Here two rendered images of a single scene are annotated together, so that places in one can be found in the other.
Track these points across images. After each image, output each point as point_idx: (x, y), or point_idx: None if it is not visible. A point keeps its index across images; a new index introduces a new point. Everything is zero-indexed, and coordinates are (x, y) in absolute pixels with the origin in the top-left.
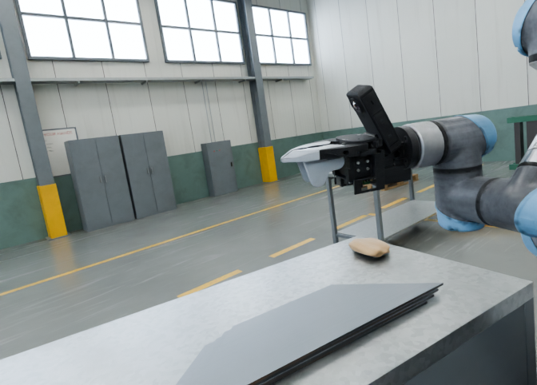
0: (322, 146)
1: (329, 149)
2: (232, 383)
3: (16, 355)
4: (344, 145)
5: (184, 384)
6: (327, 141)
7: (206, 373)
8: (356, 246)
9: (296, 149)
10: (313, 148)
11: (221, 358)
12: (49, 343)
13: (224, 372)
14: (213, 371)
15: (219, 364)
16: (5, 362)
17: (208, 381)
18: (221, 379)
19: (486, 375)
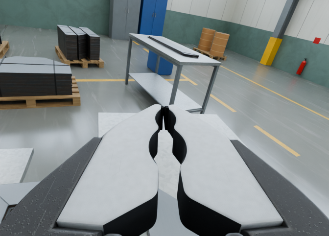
0: (142, 155)
1: (74, 155)
2: (159, 235)
3: (234, 135)
4: (67, 229)
5: (177, 206)
6: (247, 209)
7: (178, 219)
8: None
9: (172, 114)
10: (142, 133)
11: (194, 233)
12: (244, 145)
13: (174, 232)
14: (178, 224)
15: (186, 229)
16: (229, 132)
17: (169, 219)
18: (167, 228)
19: None
